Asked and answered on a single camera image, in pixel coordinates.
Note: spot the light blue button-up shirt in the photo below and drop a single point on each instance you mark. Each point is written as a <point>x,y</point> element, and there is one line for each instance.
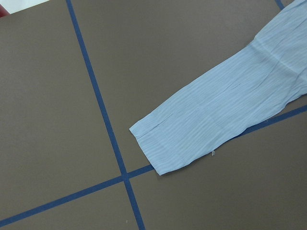
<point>246,89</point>

